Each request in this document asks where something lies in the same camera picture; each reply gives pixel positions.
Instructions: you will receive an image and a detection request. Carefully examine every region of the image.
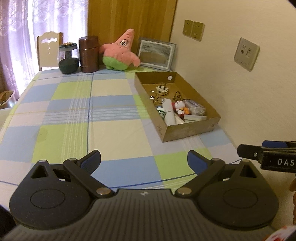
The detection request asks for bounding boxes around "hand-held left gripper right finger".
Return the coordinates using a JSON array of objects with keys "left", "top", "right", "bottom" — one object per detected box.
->
[{"left": 177, "top": 150, "right": 258, "bottom": 198}]

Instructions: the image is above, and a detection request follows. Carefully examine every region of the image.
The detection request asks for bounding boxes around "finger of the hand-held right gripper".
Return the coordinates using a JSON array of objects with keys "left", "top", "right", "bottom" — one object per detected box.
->
[
  {"left": 261, "top": 140, "right": 296, "bottom": 150},
  {"left": 237, "top": 144, "right": 265, "bottom": 163}
]

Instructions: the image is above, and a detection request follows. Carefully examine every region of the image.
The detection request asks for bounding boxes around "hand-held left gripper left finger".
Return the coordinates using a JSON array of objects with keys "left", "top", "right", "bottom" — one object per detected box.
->
[{"left": 31, "top": 149, "right": 115, "bottom": 198}]

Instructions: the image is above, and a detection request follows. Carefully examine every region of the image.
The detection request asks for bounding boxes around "brown cardboard box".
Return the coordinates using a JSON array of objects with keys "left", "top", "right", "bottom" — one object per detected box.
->
[{"left": 134, "top": 71, "right": 221, "bottom": 143}]

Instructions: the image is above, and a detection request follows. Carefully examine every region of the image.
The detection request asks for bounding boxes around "white box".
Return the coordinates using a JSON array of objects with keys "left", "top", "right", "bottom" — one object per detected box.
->
[{"left": 184, "top": 114, "right": 207, "bottom": 121}]

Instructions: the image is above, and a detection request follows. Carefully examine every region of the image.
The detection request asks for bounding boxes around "blue and clear card pack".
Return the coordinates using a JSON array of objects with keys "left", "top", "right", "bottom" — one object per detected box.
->
[{"left": 184, "top": 99, "right": 207, "bottom": 116}]

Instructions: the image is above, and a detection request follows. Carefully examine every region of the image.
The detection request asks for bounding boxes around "white remote control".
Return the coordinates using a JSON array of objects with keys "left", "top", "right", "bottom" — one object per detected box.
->
[{"left": 162, "top": 98, "right": 177, "bottom": 127}]

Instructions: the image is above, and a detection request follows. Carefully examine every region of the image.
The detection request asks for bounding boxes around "white cat figurine keychain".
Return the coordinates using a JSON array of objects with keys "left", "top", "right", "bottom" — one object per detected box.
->
[{"left": 171, "top": 91, "right": 191, "bottom": 115}]

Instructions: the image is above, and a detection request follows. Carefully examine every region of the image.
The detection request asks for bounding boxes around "small green bottle keychain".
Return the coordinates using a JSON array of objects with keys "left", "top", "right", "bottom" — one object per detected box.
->
[{"left": 156, "top": 107, "right": 167, "bottom": 120}]

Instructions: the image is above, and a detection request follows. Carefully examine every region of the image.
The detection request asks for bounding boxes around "metal wire hook rack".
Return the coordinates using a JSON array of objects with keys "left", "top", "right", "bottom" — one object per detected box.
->
[{"left": 149, "top": 90, "right": 162, "bottom": 102}]

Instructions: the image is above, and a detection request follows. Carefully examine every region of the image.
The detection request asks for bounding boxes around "person's right hand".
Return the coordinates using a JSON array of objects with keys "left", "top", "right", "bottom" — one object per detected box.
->
[{"left": 289, "top": 177, "right": 296, "bottom": 225}]

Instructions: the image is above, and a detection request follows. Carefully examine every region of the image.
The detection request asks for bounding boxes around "checked tablecloth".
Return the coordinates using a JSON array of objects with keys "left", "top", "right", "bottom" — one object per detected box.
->
[{"left": 0, "top": 65, "right": 243, "bottom": 193}]

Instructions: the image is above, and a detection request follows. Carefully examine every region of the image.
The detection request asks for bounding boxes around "red and white cloth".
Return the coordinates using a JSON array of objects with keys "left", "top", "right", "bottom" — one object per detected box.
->
[{"left": 266, "top": 225, "right": 296, "bottom": 241}]

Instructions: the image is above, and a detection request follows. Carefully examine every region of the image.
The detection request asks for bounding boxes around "dark glass jar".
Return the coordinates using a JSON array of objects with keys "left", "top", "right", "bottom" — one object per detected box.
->
[{"left": 58, "top": 42, "right": 80, "bottom": 75}]

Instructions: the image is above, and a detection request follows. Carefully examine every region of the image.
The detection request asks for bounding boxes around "beige waste bin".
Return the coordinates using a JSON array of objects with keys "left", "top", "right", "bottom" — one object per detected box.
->
[{"left": 0, "top": 90, "right": 16, "bottom": 107}]

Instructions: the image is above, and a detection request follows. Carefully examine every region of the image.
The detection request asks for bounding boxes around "brown metal canister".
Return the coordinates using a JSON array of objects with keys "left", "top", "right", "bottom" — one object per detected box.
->
[{"left": 79, "top": 35, "right": 100, "bottom": 73}]

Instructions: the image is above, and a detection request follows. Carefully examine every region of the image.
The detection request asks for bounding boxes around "pink starfish plush toy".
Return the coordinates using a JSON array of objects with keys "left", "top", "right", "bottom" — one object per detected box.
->
[{"left": 99, "top": 28, "right": 140, "bottom": 71}]

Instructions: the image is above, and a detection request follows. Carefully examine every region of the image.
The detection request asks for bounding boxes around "framed sand picture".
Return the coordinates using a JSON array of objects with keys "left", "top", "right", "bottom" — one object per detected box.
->
[{"left": 137, "top": 37, "right": 177, "bottom": 72}]

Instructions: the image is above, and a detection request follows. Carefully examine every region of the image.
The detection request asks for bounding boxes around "white wooden chair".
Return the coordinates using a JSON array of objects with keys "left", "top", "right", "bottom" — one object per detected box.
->
[{"left": 37, "top": 32, "right": 64, "bottom": 71}]

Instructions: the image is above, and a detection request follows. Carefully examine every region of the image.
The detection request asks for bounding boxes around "purple sheer curtain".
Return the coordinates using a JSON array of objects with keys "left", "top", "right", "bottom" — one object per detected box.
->
[{"left": 0, "top": 0, "right": 89, "bottom": 93}]

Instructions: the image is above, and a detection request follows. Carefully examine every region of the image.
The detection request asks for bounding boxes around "white wall outlet plate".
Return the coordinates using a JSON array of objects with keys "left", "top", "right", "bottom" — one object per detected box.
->
[{"left": 233, "top": 37, "right": 260, "bottom": 72}]

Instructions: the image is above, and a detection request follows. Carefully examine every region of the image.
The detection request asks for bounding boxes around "gold wall socket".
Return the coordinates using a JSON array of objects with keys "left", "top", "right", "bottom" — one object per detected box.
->
[
  {"left": 183, "top": 20, "right": 193, "bottom": 36},
  {"left": 191, "top": 21, "right": 204, "bottom": 42}
]

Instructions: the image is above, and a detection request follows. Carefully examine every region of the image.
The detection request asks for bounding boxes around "wooden wall panel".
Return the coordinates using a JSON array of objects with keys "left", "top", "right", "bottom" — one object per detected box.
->
[{"left": 88, "top": 0, "right": 178, "bottom": 54}]

